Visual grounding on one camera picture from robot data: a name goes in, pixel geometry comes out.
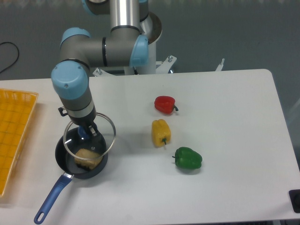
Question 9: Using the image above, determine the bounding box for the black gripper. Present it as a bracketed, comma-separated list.
[58, 105, 98, 138]

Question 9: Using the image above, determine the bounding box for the glass pot lid blue knob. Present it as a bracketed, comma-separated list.
[63, 112, 117, 158]

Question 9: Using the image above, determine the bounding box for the dark pot blue handle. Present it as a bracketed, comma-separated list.
[34, 127, 108, 225]

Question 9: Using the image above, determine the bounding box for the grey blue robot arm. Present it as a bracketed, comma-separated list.
[51, 0, 149, 135]

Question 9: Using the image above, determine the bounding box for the beige bread block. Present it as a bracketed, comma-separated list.
[74, 149, 103, 171]

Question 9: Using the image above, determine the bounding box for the yellow bell pepper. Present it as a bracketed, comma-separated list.
[151, 119, 172, 148]

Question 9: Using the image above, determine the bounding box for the yellow plastic basket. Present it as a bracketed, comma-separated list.
[0, 88, 38, 197]

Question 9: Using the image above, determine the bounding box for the red bell pepper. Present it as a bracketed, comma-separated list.
[154, 96, 179, 114]

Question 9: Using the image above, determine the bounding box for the green bell pepper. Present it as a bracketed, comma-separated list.
[172, 147, 203, 170]

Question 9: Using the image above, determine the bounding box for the black device at table edge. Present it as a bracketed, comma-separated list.
[289, 189, 300, 213]

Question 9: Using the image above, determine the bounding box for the white metal base frame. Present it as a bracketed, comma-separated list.
[92, 55, 225, 77]

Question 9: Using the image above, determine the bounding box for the black cable on floor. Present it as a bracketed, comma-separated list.
[0, 42, 20, 74]

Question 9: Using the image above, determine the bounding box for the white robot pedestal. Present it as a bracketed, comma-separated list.
[136, 12, 162, 75]

